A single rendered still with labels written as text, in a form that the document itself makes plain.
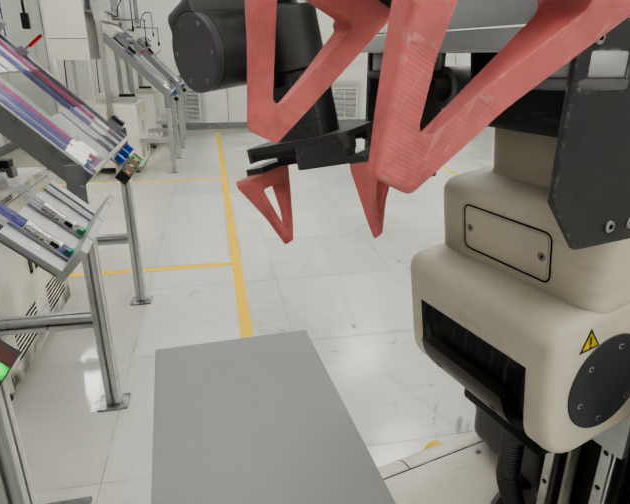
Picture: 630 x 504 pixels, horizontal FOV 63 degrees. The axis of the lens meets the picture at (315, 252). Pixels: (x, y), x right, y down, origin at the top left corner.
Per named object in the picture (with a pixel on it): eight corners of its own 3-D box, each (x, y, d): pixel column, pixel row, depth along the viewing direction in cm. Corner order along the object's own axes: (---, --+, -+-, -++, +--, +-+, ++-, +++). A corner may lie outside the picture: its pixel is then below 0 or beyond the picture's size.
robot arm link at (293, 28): (326, -11, 43) (282, 8, 47) (264, -9, 39) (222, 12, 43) (342, 74, 45) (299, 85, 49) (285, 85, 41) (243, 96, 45)
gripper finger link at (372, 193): (387, 247, 43) (367, 135, 41) (314, 251, 47) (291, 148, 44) (412, 222, 49) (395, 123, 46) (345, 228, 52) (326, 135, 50)
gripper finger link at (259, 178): (315, 251, 47) (292, 148, 44) (252, 254, 50) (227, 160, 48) (346, 228, 52) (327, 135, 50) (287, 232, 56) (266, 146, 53)
